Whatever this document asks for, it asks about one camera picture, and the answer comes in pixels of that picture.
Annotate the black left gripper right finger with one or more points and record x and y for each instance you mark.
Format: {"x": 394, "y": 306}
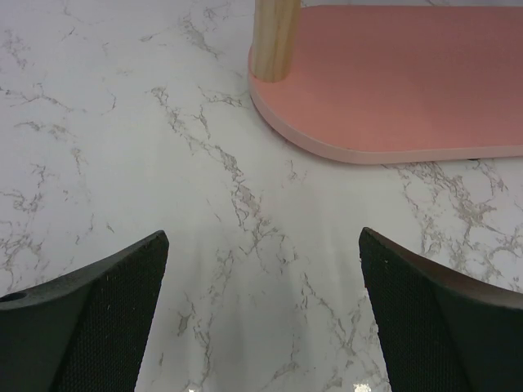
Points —
{"x": 440, "y": 330}

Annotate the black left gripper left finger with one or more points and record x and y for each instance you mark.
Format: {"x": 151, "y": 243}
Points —
{"x": 86, "y": 330}

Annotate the pink three-tier wooden shelf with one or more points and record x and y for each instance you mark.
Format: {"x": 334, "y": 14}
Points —
{"x": 390, "y": 84}

